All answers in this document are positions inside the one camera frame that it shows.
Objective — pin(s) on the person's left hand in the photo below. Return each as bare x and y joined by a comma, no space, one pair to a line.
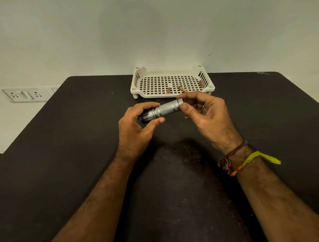
129,134

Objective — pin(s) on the person's right hand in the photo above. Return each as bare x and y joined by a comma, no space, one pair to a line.
215,122

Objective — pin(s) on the person's left thumb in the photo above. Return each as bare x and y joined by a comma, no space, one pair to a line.
154,124

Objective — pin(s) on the person's right thumb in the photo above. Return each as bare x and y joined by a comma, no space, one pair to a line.
188,111

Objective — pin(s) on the silver metal flashlight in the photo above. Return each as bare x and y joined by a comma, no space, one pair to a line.
164,110

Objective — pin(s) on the person's right forearm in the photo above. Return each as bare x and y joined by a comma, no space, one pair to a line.
271,199

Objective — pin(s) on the person's left forearm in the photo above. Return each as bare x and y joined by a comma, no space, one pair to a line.
99,204

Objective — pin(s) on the copper brown battery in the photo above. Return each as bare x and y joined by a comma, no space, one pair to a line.
168,90
182,88

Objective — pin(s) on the red battery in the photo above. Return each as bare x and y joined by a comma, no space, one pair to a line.
201,83

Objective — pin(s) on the white perforated plastic tray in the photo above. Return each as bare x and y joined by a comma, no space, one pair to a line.
154,84

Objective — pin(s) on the brown thread wristband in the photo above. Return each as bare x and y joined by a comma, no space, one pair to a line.
230,157

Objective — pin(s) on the yellow thread wristband red beads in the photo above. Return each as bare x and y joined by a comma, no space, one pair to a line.
251,158

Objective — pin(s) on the small white switch plate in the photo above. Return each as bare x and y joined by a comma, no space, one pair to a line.
55,88

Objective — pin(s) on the white wall socket panel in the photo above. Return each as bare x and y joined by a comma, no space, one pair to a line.
25,95

